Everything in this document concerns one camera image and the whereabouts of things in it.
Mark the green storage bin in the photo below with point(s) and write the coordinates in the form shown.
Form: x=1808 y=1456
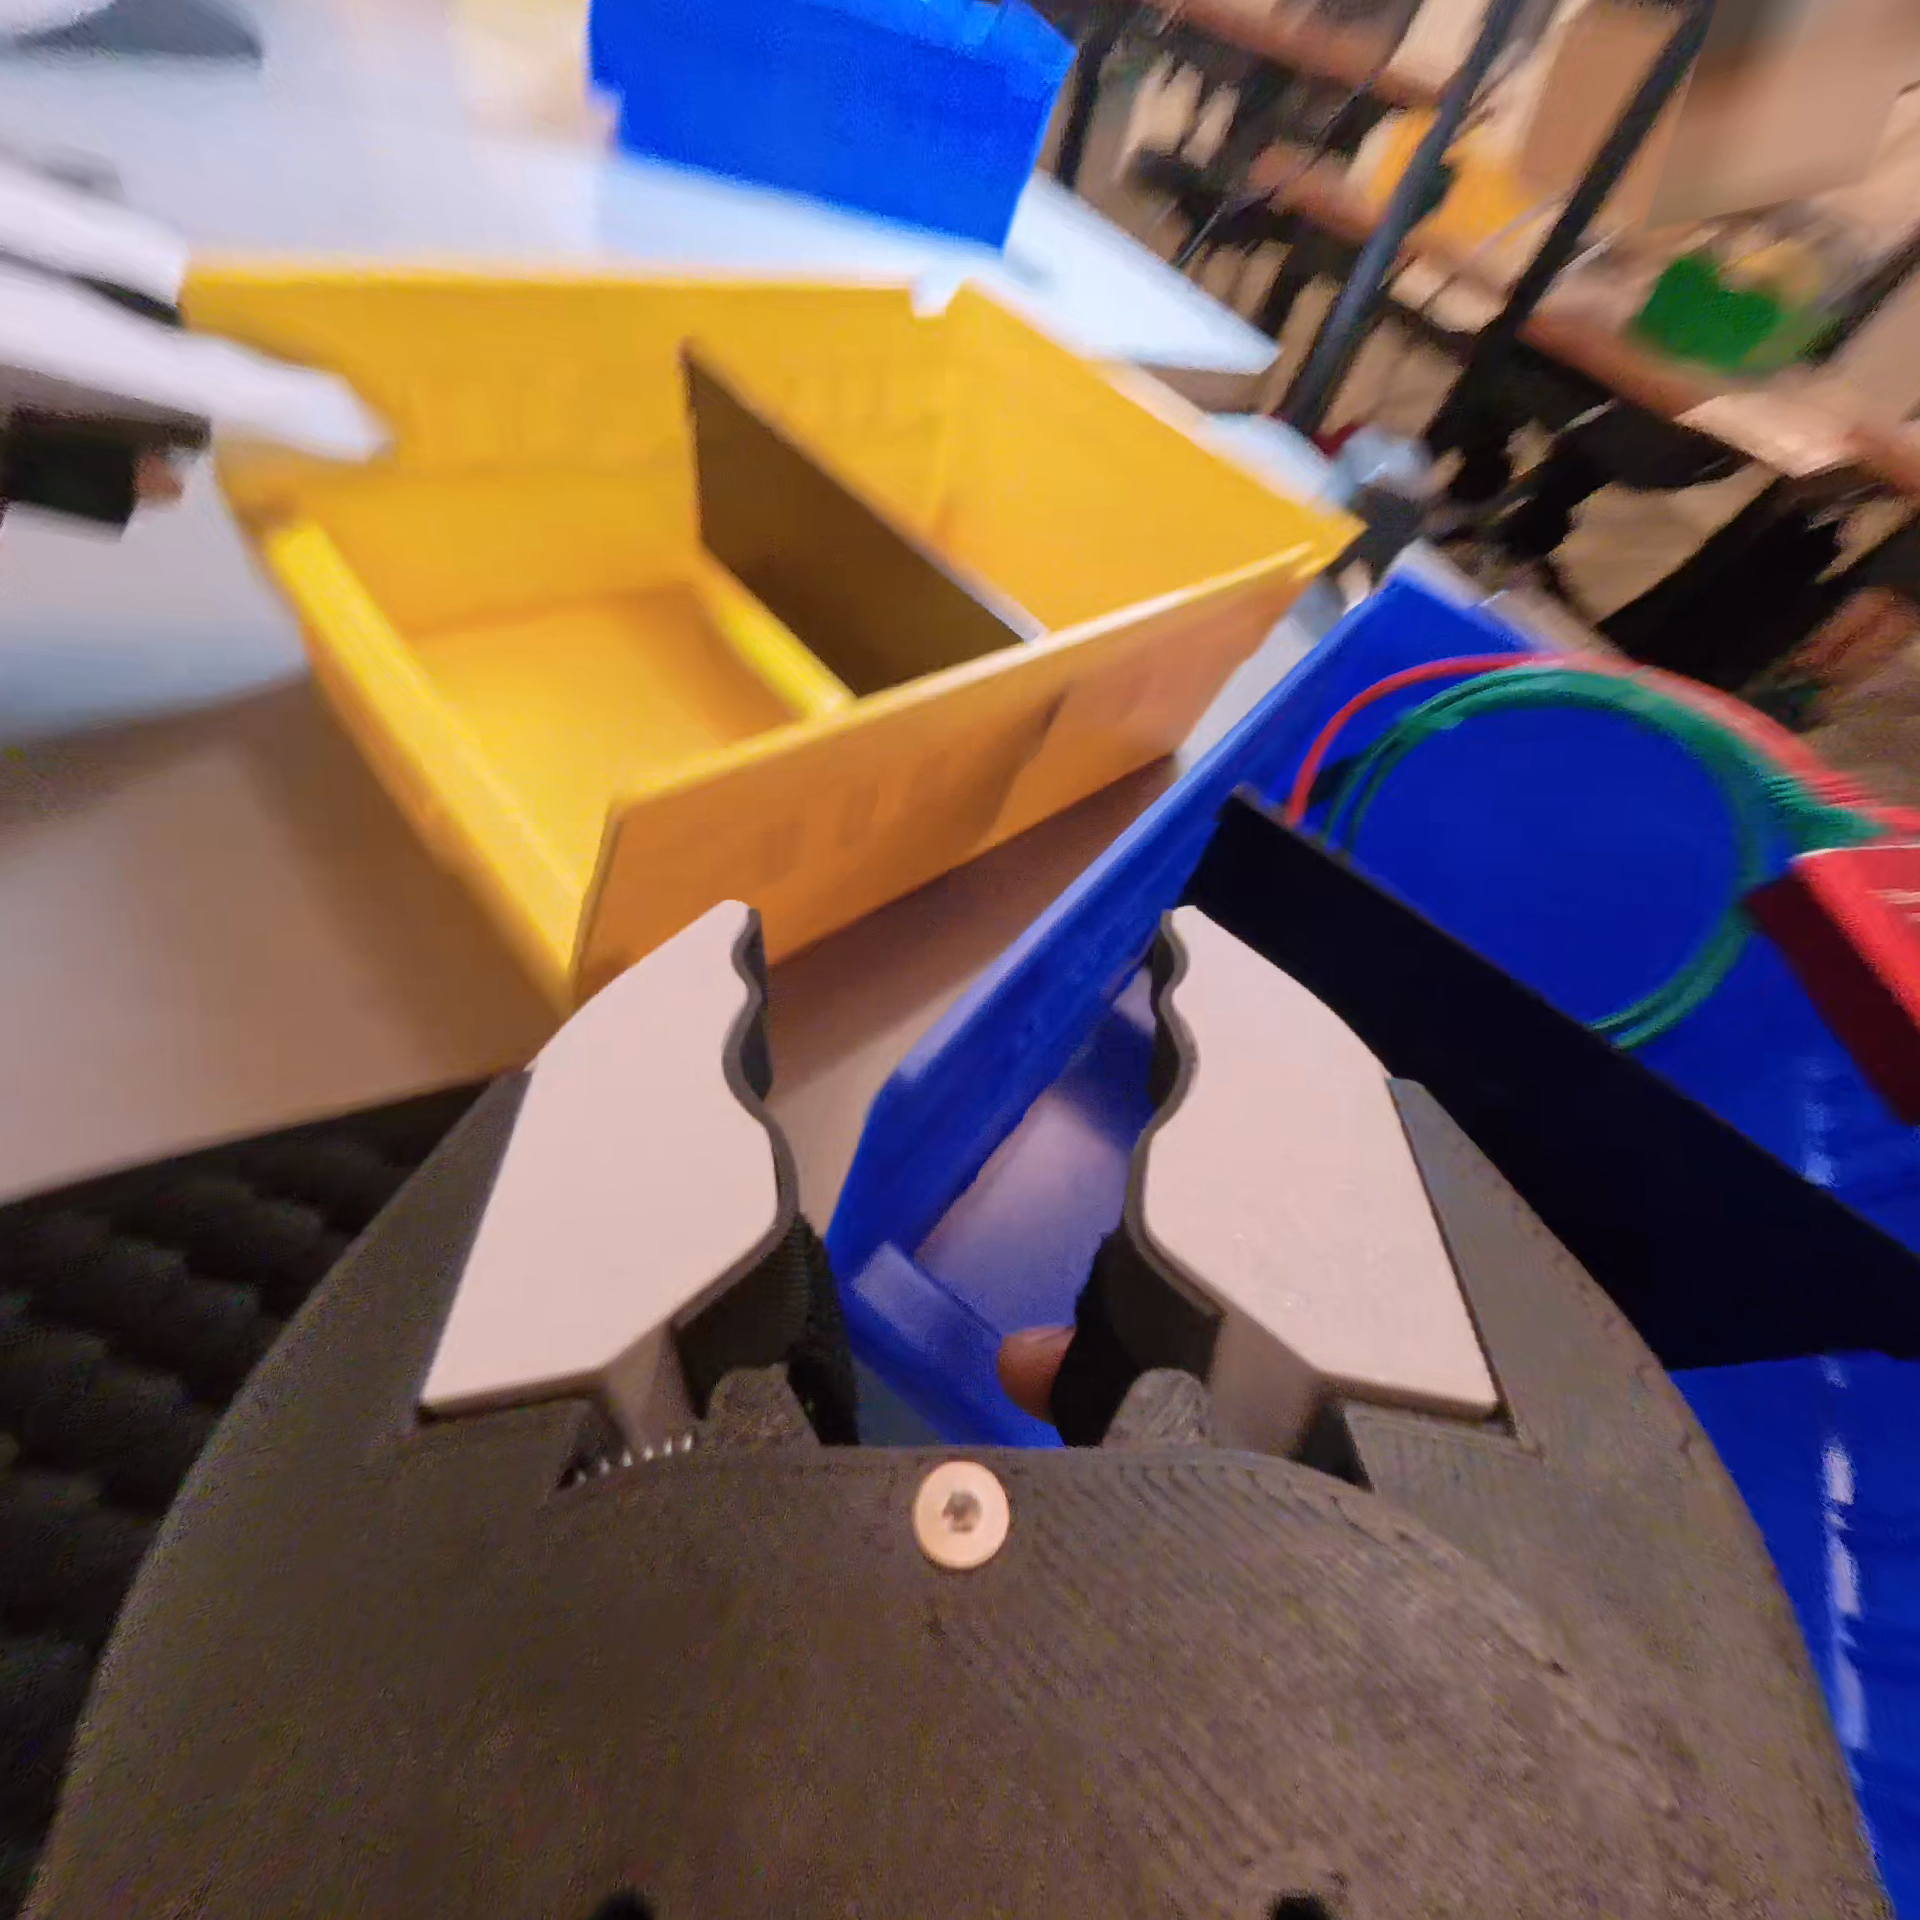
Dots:
x=1725 y=315

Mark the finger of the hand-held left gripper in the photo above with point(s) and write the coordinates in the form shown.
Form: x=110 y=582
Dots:
x=89 y=241
x=182 y=375

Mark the person's right hand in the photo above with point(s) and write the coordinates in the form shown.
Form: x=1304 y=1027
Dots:
x=1037 y=1373

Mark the red ethernet splitter box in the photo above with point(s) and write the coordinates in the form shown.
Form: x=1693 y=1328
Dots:
x=1862 y=945

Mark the yellow storage bin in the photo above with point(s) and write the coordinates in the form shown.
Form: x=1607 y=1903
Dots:
x=524 y=421

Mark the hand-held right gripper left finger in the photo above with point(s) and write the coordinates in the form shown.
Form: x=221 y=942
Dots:
x=616 y=1171

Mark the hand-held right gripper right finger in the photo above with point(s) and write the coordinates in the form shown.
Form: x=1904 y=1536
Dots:
x=1306 y=1201

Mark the black bin divider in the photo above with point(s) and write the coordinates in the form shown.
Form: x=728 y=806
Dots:
x=840 y=555
x=1576 y=1079

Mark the black dimpled wrist pad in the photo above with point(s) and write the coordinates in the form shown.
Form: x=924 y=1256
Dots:
x=135 y=1320

